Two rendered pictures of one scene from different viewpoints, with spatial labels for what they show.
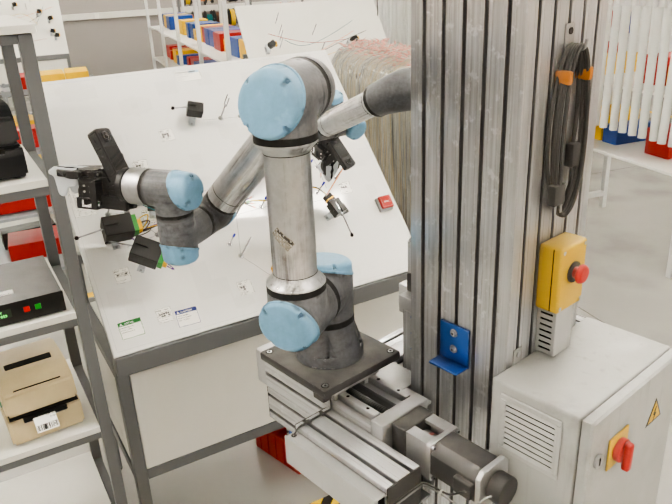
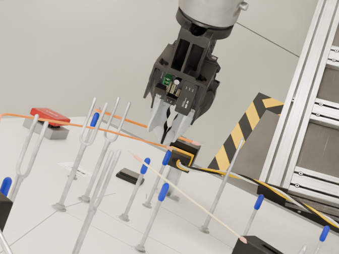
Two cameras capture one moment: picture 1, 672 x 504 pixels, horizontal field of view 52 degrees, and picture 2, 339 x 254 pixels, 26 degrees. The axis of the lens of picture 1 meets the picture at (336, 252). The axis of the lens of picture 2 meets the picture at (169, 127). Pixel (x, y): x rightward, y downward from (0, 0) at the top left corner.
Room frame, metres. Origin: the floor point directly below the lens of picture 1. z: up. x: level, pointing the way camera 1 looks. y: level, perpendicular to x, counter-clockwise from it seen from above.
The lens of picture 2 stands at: (2.75, 0.54, 2.04)
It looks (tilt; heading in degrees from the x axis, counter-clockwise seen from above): 52 degrees down; 240
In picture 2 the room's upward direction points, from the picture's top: straight up
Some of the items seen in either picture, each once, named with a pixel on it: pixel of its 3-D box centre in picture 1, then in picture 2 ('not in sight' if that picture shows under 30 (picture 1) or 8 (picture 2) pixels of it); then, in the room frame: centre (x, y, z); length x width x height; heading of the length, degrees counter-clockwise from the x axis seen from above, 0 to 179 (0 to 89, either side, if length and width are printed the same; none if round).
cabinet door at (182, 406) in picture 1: (216, 392); not in sight; (2.04, 0.44, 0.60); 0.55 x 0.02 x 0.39; 119
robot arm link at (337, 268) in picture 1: (324, 285); not in sight; (1.34, 0.03, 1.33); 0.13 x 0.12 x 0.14; 156
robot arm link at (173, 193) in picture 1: (172, 190); not in sight; (1.33, 0.32, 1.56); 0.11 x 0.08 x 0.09; 66
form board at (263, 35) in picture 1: (325, 111); not in sight; (5.65, 0.03, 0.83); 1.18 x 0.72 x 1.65; 111
